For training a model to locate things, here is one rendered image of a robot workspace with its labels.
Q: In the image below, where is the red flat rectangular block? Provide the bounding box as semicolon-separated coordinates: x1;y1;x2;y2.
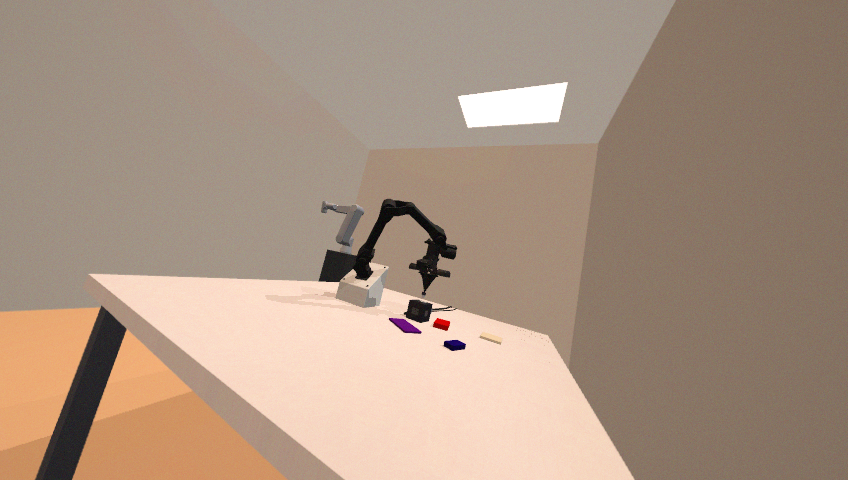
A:
433;318;450;331

